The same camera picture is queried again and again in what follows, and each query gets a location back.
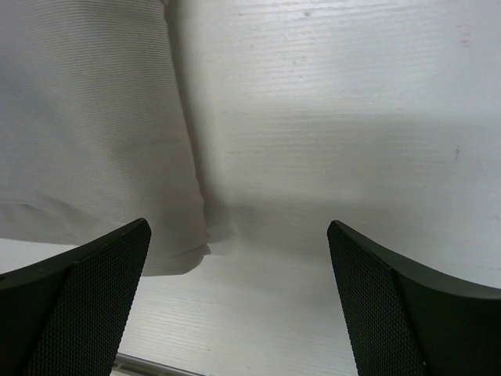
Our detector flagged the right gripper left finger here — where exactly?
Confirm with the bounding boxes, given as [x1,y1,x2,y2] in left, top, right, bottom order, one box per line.
[1,219,151,376]

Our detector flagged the aluminium table frame rail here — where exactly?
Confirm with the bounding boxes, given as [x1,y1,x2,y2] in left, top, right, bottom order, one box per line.
[111,353,204,376]

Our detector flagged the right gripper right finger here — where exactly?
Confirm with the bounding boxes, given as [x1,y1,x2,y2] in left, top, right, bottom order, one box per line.
[327,220,500,376]

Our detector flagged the grey trousers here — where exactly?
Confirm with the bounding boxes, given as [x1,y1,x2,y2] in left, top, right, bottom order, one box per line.
[1,1,208,276]

